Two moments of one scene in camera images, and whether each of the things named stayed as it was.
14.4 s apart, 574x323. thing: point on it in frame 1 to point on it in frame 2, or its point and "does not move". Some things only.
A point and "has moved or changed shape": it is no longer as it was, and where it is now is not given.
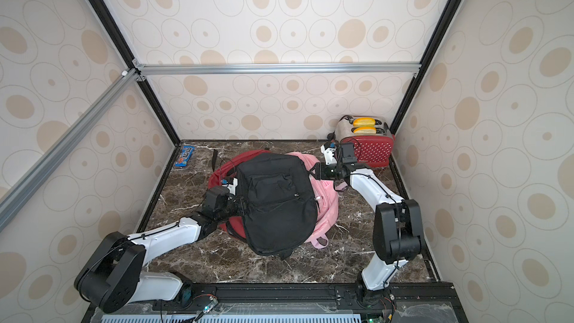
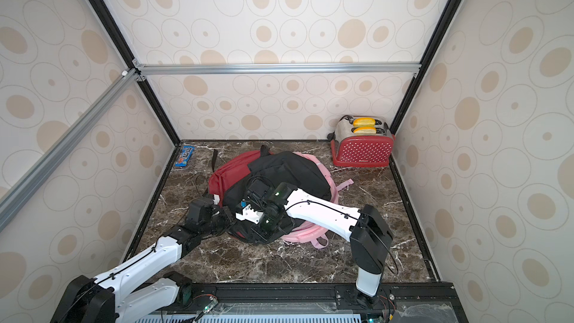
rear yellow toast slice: [364, 122] does not move
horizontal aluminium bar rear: [276, 67] does not move
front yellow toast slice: [365, 131] does not move
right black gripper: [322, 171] to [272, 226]
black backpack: [276, 194] has moved or changed shape
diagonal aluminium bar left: [22, 189] does not move
